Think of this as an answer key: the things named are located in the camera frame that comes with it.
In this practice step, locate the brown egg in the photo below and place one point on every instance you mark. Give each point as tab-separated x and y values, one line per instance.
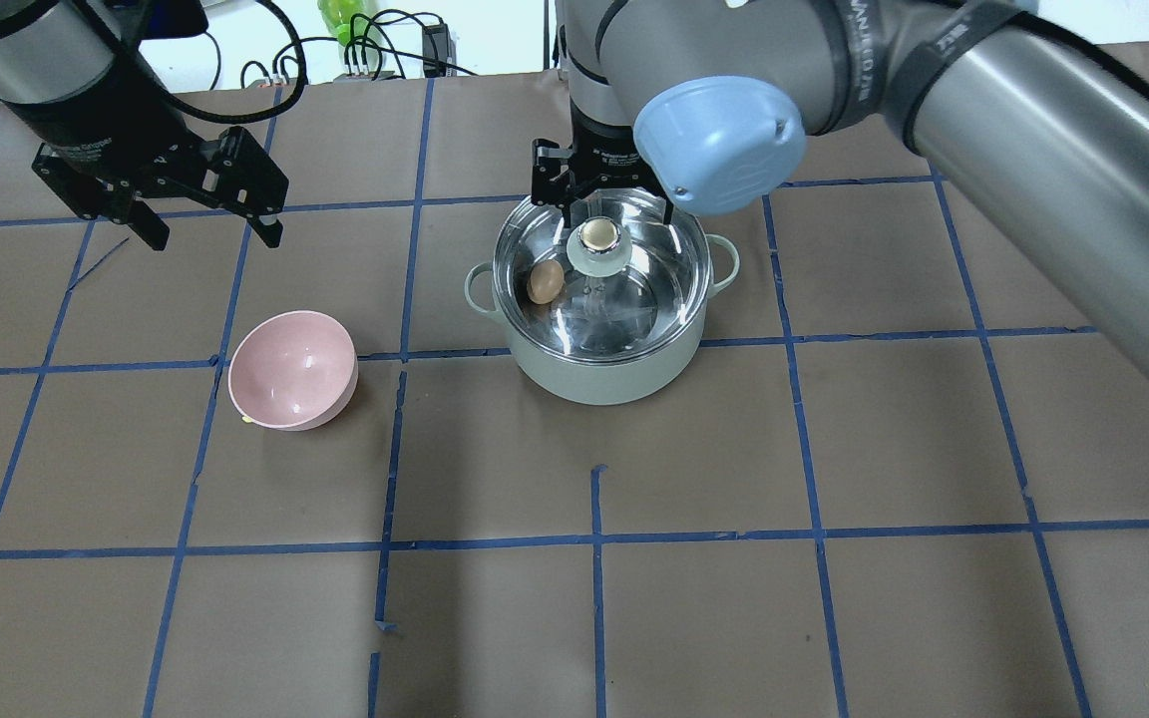
545	282

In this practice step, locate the glass pot lid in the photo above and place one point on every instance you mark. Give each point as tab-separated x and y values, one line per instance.
636	279

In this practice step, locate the pink bowl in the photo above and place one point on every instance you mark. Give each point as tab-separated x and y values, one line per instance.
294	371

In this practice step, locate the green drink bottle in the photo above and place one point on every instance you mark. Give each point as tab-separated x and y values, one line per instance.
346	20

